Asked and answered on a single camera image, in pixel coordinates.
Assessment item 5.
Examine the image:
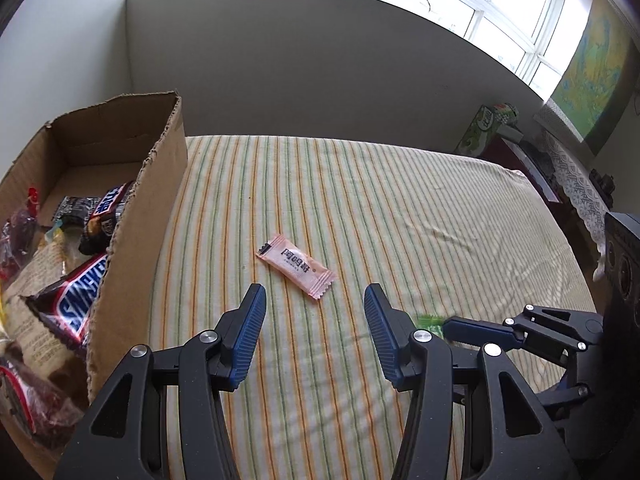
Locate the clear bread packet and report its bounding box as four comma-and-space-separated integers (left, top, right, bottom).
0, 230, 96, 406

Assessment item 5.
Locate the pink candy packet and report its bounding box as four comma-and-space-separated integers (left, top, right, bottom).
256, 233, 337, 301

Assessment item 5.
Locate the wall map poster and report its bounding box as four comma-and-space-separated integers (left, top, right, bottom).
542, 0, 633, 153

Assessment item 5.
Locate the white framed window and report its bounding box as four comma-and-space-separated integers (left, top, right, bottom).
132, 0, 596, 98

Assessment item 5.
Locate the large brown chocolate bar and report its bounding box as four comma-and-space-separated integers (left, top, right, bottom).
25, 254, 110, 356

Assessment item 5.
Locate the small dark teapot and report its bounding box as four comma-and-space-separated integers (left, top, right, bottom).
590, 170, 616, 196

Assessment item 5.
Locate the green printed box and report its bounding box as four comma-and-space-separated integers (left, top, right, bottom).
457, 105, 498, 157

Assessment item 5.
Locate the clear red-edged cake packet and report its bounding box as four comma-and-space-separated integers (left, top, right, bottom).
0, 187, 43, 281
0, 345, 86, 448

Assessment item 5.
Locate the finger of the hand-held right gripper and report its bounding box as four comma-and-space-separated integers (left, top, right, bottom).
537, 357, 596, 418
442, 304, 603, 358

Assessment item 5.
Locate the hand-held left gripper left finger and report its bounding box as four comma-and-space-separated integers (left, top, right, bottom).
52, 283, 267, 480

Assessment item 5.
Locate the white lace cloth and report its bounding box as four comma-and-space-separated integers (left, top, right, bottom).
542, 130, 613, 271

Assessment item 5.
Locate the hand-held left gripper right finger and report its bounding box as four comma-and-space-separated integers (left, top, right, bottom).
363, 283, 581, 480

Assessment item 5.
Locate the dark green candy packet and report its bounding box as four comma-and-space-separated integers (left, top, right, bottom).
412, 312, 446, 338

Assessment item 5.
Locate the small brown chocolate bar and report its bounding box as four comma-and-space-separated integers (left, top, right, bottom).
80, 182, 136, 256

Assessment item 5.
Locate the cardboard box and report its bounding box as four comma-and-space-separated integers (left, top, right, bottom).
0, 91, 188, 480

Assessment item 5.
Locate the striped cloth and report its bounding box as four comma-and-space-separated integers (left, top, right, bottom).
145, 135, 598, 480

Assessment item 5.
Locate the dark red cabinet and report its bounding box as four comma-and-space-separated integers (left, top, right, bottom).
485, 137, 566, 206

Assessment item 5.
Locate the black candy packet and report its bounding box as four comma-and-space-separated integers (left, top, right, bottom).
52, 196, 103, 223

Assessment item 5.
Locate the green and white carton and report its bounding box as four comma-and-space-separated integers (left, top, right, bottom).
492, 102, 518, 126

